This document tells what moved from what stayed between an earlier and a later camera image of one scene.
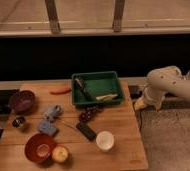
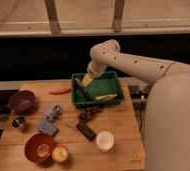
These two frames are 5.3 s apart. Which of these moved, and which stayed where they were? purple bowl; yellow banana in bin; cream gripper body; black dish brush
Moved: cream gripper body
Stayed: black dish brush; yellow banana in bin; purple bowl
